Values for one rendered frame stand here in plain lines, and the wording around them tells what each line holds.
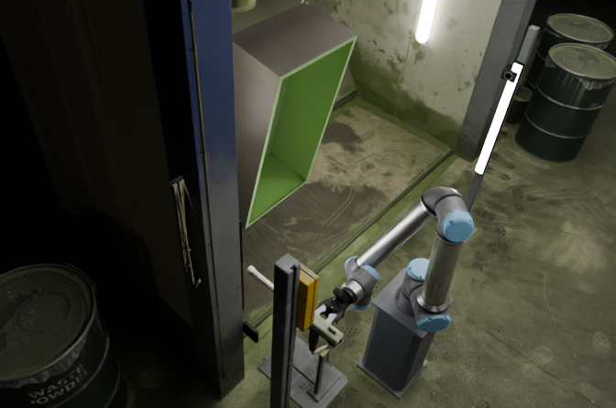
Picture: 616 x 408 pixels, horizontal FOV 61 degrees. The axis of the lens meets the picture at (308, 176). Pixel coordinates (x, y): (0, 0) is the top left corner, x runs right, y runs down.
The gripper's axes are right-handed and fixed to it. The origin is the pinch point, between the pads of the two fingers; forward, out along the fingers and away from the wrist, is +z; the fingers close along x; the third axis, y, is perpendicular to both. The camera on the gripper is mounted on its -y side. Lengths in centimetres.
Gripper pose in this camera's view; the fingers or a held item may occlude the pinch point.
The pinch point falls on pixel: (316, 323)
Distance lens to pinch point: 211.3
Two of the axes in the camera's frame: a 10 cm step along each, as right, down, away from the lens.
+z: -6.6, 4.6, -5.9
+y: -0.7, 7.5, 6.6
